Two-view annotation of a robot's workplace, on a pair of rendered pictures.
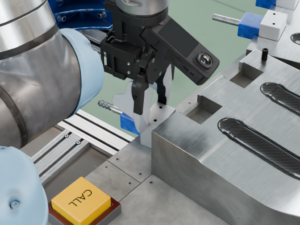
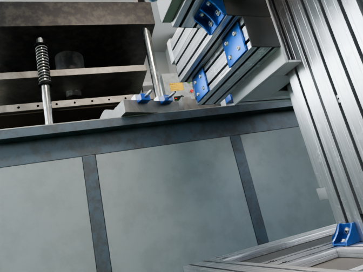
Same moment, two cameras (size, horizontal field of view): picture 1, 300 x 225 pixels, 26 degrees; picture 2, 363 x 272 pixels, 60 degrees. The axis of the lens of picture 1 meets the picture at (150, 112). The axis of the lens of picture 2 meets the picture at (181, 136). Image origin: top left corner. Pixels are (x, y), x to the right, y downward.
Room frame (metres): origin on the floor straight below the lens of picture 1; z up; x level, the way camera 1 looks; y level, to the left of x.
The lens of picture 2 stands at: (2.03, 0.46, 0.36)
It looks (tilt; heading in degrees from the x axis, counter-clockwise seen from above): 15 degrees up; 210
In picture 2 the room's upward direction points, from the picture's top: 12 degrees counter-clockwise
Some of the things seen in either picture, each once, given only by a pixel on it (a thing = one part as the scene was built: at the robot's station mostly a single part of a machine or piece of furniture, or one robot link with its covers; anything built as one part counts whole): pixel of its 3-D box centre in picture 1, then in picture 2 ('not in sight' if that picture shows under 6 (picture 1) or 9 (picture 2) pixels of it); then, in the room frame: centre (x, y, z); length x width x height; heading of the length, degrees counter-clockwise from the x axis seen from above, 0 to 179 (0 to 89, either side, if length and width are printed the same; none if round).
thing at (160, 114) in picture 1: (132, 116); (233, 97); (0.77, 0.03, 0.83); 0.13 x 0.05 x 0.05; 59
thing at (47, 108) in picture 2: not in sight; (49, 127); (0.81, -1.19, 1.10); 0.05 x 0.05 x 1.30
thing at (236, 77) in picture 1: (241, 83); not in sight; (0.80, -0.15, 0.87); 0.05 x 0.05 x 0.04; 48
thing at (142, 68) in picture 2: not in sight; (73, 93); (0.42, -1.37, 1.51); 1.10 x 0.70 x 0.05; 138
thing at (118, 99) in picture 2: not in sight; (77, 121); (0.43, -1.37, 1.26); 1.10 x 0.74 x 0.05; 138
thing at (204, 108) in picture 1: (198, 117); not in sight; (0.71, -0.07, 0.87); 0.05 x 0.05 x 0.04; 48
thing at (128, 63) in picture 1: (138, 38); not in sight; (0.76, 0.02, 0.99); 0.09 x 0.08 x 0.12; 59
